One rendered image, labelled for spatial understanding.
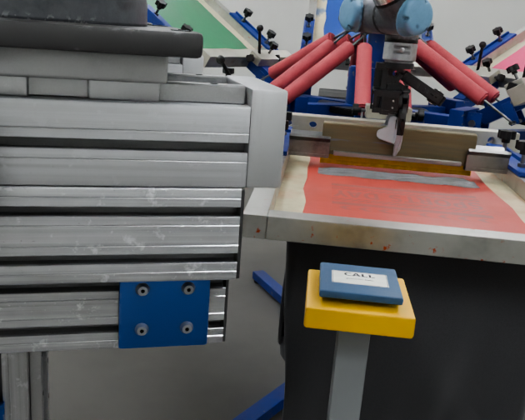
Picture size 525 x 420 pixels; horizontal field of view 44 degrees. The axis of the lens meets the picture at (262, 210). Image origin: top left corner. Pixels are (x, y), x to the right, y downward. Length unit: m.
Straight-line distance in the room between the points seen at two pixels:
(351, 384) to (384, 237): 0.24
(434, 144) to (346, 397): 0.83
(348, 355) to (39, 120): 0.49
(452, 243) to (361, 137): 0.60
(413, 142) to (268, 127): 1.00
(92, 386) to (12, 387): 1.52
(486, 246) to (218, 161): 0.55
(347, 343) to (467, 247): 0.27
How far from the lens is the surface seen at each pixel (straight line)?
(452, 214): 1.26
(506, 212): 1.34
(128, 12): 0.58
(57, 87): 0.58
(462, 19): 5.78
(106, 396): 2.40
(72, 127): 0.57
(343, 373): 0.87
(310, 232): 0.99
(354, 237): 0.99
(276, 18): 5.69
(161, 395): 2.39
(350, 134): 1.55
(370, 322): 0.78
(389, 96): 1.53
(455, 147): 1.58
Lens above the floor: 1.27
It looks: 16 degrees down
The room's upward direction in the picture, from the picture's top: 4 degrees clockwise
